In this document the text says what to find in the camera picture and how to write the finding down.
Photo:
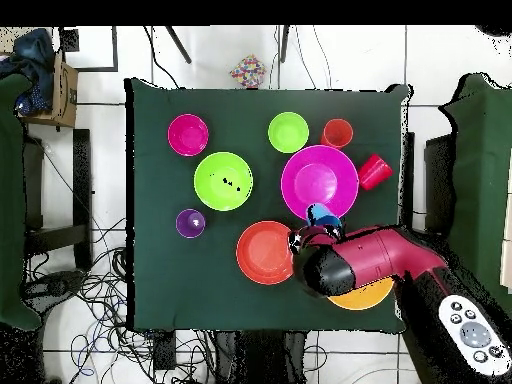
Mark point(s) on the purple cup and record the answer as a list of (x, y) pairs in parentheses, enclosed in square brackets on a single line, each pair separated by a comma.
[(190, 223)]

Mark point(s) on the blue cup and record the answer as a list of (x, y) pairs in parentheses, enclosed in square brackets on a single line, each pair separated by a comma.
[(318, 214)]

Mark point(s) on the red-orange cup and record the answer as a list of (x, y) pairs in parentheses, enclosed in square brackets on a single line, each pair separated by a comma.
[(338, 134)]

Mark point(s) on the red cup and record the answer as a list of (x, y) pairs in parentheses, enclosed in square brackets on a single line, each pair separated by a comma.
[(374, 172)]

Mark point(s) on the thin black square frame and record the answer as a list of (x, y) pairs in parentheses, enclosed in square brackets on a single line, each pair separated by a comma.
[(96, 69)]

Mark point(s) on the small pink bowl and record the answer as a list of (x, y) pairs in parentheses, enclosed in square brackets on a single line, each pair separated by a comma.
[(188, 134)]

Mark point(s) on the colourful patterned box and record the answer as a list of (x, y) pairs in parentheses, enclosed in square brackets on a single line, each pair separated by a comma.
[(248, 72)]

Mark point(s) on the blue cloth bundle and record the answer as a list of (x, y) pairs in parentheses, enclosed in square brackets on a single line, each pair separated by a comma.
[(34, 52)]

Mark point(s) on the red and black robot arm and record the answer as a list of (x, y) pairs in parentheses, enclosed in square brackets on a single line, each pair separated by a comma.
[(384, 256)]

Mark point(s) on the large pink bowl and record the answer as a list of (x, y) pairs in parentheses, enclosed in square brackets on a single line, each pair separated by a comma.
[(320, 180)]

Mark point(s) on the large orange bowl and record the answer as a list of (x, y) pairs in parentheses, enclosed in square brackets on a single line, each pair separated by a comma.
[(360, 298)]

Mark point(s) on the black power strip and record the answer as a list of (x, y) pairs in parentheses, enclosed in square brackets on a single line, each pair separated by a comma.
[(164, 352)]

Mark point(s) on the green cloth covered side table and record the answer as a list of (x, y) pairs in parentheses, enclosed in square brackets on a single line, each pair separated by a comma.
[(480, 180), (10, 200)]

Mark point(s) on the black metal frame stand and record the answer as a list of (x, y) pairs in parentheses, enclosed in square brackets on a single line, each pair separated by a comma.
[(440, 184), (82, 200)]

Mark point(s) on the black pedestal leg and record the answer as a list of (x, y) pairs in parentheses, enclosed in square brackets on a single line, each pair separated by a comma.
[(52, 286)]

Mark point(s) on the dark green table cloth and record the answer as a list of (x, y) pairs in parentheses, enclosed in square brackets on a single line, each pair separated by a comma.
[(160, 280)]

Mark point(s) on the red-orange bowl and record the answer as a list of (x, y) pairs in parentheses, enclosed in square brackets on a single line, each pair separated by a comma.
[(260, 252)]

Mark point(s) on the black tripod leg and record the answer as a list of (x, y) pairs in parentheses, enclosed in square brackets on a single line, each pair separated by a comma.
[(283, 44), (178, 44)]

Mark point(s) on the brown cardboard box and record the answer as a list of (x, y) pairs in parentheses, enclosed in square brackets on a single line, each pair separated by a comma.
[(66, 100)]

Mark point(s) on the small green bowl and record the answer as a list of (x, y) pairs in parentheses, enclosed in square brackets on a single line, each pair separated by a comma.
[(288, 132)]

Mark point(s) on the large green bowl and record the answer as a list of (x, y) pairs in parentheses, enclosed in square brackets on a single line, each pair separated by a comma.
[(216, 192)]

